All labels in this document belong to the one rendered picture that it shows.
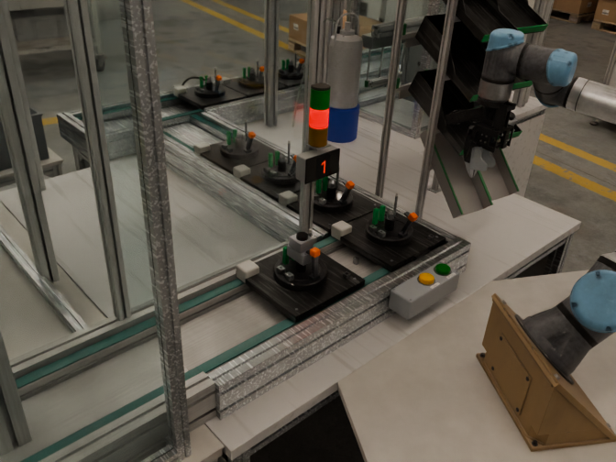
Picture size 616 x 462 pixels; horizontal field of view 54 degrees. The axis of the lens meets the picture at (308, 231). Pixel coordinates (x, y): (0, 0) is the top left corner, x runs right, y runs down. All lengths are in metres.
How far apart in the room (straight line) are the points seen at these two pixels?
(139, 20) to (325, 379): 0.92
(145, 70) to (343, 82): 1.77
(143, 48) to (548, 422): 1.03
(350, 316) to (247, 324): 0.25
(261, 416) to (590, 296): 0.71
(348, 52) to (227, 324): 1.38
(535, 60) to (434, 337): 0.71
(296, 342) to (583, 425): 0.62
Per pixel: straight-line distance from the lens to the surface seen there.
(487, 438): 1.40
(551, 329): 1.41
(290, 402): 1.39
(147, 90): 0.85
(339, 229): 1.73
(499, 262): 1.95
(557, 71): 1.42
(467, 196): 1.93
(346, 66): 2.53
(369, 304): 1.52
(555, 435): 1.41
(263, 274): 1.56
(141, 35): 0.83
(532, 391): 1.36
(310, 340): 1.41
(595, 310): 1.28
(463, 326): 1.65
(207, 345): 1.44
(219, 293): 1.54
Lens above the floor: 1.88
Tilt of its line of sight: 31 degrees down
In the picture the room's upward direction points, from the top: 3 degrees clockwise
